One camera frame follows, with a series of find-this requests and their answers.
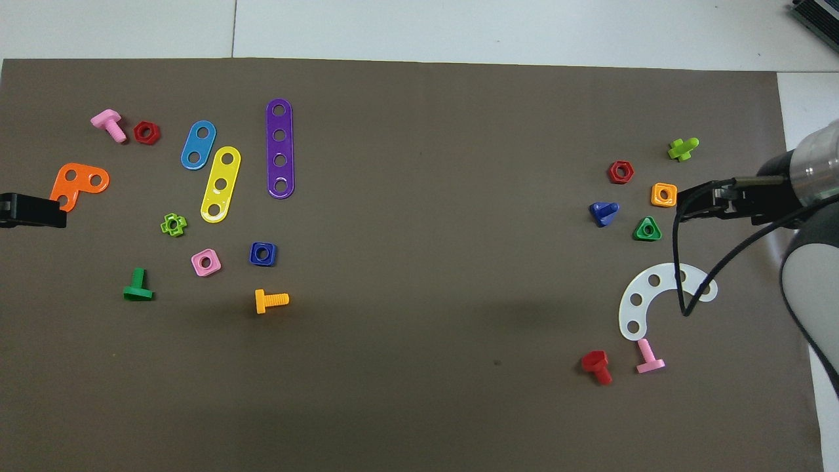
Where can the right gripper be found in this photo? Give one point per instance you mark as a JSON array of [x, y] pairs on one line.
[[770, 200]]

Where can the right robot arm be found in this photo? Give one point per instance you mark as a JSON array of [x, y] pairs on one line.
[[813, 275]]

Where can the light green cross-head screw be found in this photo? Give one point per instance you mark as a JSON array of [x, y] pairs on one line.
[[680, 151]]

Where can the orange square nut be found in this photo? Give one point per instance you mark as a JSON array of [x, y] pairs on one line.
[[655, 200]]

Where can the green triangular nut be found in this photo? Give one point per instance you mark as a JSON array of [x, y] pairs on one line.
[[639, 235]]

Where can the red hexagonal nut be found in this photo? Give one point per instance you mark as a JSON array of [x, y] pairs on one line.
[[613, 174], [139, 133]]

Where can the blue triangle-head screw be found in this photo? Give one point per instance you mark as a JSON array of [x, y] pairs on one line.
[[600, 213]]

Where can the pink plastic screw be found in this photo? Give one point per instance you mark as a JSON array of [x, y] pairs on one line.
[[647, 357], [107, 121]]

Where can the red plastic screw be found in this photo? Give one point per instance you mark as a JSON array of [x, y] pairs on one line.
[[595, 362]]

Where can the orange plastic screw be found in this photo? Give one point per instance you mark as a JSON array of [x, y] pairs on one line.
[[275, 300]]

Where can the blue square nut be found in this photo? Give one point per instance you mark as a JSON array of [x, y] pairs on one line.
[[255, 257]]

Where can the pink square nut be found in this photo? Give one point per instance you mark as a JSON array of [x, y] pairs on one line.
[[198, 267]]

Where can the green cross-shaped nut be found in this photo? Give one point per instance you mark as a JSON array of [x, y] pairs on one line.
[[166, 226]]

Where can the green plastic screw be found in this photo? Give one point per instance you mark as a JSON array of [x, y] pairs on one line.
[[138, 282]]

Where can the white curved plate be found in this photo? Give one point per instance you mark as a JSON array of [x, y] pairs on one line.
[[642, 290]]

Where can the dark ribbed device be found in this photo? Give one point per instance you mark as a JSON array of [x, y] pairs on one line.
[[819, 14]]

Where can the purple four-hole strip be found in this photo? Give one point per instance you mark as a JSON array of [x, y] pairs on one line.
[[280, 147]]

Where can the yellow three-hole strip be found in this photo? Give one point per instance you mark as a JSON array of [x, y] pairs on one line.
[[221, 196]]

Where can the blue two-hole strip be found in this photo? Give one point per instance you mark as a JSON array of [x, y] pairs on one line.
[[198, 145]]

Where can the orange angled plate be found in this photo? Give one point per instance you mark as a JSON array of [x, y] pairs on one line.
[[78, 183]]

